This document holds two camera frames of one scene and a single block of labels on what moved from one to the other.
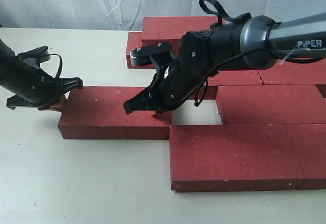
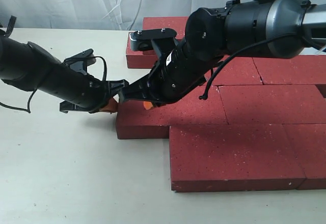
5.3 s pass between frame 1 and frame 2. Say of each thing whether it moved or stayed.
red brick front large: stayed
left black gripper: moved
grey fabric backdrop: stayed
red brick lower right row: stayed
